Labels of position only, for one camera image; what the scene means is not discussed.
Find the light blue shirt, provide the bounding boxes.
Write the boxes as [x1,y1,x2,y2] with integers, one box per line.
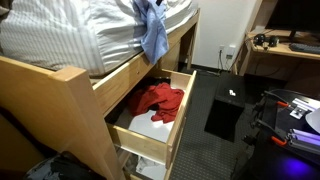
[132,0,170,66]

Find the black cloth in drawer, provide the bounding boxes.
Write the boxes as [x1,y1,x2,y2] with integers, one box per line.
[143,76,172,89]

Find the white flat item in drawer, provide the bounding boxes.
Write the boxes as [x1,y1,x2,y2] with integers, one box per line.
[127,109,175,144]

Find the wooden drawer with red cloth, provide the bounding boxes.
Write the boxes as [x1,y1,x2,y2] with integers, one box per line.
[105,68,198,170]

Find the wooden drawer with white cloth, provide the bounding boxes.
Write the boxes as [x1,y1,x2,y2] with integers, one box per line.
[116,147,175,180]

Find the white plug adapter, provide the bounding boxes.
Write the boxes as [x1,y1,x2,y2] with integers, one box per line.
[225,45,236,60]

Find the white sheeted mattress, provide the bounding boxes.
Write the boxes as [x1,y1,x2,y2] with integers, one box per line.
[0,0,200,78]

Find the red cloth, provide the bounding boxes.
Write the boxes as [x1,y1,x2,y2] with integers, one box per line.
[127,82,186,125]

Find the black headphones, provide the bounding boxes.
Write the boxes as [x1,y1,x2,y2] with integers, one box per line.
[252,32,281,49]

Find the black cube box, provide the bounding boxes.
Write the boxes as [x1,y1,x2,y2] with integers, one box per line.
[203,72,247,143]

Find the wooden desk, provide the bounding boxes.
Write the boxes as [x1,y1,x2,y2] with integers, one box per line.
[232,28,320,76]

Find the black monitor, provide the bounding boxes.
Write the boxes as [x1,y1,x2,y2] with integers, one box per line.
[265,0,320,40]

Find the black keyboard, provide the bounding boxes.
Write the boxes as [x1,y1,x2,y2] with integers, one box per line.
[288,42,320,56]

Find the orange black clamp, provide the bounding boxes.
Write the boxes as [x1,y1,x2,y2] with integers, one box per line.
[255,119,288,148]
[265,90,290,109]

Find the white crumpled cloth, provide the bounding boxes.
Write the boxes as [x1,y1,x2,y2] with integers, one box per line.
[135,156,168,180]

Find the grey mounting plate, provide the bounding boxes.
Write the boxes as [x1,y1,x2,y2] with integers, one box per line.
[289,97,320,120]

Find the dark bag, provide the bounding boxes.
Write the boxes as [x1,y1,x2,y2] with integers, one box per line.
[22,151,105,180]

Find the aluminium profile bar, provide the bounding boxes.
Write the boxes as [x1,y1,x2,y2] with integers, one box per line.
[287,127,320,156]

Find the black robot table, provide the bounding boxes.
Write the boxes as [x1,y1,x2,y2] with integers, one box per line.
[248,87,320,180]

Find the black power cable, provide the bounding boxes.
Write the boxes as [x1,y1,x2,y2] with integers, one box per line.
[216,49,235,72]

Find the wooden bed frame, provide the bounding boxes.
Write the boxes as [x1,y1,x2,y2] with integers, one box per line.
[0,8,201,180]

